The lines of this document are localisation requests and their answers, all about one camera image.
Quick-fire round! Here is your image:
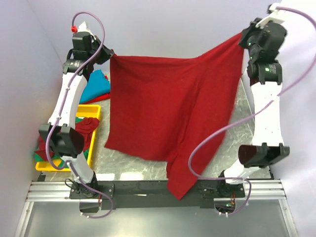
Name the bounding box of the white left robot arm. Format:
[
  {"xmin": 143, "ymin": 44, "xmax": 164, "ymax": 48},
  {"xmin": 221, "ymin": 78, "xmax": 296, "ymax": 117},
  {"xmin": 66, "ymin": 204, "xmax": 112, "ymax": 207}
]
[{"xmin": 39, "ymin": 40, "xmax": 114, "ymax": 198}]

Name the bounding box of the folded blue t-shirt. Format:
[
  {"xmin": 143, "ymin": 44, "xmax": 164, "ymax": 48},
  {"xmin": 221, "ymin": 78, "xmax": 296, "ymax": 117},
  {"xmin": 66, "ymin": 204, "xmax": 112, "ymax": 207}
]
[{"xmin": 79, "ymin": 70, "xmax": 111, "ymax": 104}]

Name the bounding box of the black base crossbar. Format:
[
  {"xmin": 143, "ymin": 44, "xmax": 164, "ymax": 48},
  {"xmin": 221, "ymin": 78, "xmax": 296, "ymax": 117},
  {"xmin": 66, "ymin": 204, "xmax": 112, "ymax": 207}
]
[{"xmin": 65, "ymin": 179, "xmax": 245, "ymax": 213}]

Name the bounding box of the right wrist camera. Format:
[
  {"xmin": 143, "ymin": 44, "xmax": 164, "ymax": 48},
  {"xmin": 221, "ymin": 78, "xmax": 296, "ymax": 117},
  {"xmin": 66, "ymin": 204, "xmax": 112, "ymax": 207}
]
[{"xmin": 255, "ymin": 3, "xmax": 286, "ymax": 29}]

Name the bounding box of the yellow plastic bin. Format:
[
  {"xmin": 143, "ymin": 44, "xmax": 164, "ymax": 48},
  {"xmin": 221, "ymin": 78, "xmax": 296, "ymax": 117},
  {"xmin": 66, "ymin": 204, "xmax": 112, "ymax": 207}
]
[{"xmin": 34, "ymin": 104, "xmax": 101, "ymax": 172}]

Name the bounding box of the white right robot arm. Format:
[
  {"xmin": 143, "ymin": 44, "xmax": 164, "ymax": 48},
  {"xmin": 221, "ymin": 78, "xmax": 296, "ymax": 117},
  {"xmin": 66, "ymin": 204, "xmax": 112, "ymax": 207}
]
[{"xmin": 217, "ymin": 18, "xmax": 290, "ymax": 197}]

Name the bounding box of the dark red t-shirt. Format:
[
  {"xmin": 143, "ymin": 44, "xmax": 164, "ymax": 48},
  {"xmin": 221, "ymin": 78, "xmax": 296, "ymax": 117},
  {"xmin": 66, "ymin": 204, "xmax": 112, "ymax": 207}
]
[
  {"xmin": 105, "ymin": 34, "xmax": 243, "ymax": 199},
  {"xmin": 37, "ymin": 117, "xmax": 101, "ymax": 158}
]

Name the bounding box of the folded bright red t-shirt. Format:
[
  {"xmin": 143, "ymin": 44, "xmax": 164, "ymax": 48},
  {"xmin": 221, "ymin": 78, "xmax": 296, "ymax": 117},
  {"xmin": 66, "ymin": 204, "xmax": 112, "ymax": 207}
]
[{"xmin": 79, "ymin": 75, "xmax": 111, "ymax": 105}]

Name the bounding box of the crumpled dark red t-shirt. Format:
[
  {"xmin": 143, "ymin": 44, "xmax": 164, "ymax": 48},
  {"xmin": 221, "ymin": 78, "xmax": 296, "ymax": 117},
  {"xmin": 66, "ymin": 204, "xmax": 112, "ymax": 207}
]
[{"xmin": 37, "ymin": 117, "xmax": 101, "ymax": 158}]

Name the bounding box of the green t-shirt in bin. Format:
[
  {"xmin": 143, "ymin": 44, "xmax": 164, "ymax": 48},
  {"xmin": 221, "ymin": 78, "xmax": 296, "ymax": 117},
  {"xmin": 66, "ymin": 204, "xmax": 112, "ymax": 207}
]
[{"xmin": 34, "ymin": 116, "xmax": 91, "ymax": 162}]

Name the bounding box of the aluminium rail frame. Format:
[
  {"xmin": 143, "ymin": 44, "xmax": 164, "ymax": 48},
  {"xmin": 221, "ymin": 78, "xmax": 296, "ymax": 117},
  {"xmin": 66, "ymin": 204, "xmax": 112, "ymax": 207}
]
[{"xmin": 15, "ymin": 179, "xmax": 299, "ymax": 237}]

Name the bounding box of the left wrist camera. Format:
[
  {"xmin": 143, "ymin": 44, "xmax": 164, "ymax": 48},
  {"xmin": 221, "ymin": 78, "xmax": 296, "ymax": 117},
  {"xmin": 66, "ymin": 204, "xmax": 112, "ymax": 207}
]
[{"xmin": 71, "ymin": 21, "xmax": 94, "ymax": 51}]

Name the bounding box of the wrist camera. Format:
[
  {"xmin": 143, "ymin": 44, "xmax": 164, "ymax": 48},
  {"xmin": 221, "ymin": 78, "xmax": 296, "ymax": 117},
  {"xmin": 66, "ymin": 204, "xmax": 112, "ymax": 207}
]
[
  {"xmin": 255, "ymin": 3, "xmax": 286, "ymax": 29},
  {"xmin": 71, "ymin": 21, "xmax": 94, "ymax": 51}
]

